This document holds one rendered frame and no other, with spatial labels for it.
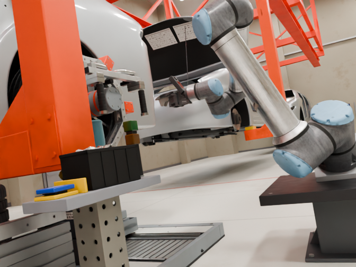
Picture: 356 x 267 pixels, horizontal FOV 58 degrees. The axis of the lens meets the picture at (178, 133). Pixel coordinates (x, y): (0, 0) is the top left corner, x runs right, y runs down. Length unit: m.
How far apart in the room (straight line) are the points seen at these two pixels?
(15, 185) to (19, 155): 5.40
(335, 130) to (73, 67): 1.00
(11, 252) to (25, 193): 5.59
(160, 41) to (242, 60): 4.08
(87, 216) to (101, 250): 0.10
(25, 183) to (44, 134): 5.54
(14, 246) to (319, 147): 1.08
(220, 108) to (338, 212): 0.71
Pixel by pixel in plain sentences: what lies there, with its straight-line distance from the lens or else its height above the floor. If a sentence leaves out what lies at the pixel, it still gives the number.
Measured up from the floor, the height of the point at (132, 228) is 0.11.
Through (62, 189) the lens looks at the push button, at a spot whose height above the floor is 0.47.
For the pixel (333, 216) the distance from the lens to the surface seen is 1.49.
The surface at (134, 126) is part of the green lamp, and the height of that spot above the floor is 0.64.
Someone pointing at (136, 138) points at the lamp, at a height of 0.59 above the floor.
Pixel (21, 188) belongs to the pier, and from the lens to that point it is 6.66.
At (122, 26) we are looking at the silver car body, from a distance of 2.56.
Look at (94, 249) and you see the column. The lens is 1.01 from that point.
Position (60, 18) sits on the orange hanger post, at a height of 1.06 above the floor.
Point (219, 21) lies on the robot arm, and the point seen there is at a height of 0.95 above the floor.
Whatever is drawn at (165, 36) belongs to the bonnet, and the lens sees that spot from 5.18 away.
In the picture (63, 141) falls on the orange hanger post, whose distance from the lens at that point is 1.15.
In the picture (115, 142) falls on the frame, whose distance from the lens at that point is 1.93.
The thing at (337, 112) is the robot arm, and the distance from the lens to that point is 1.37.
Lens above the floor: 0.52
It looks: 3 degrees up
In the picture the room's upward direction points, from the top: 9 degrees counter-clockwise
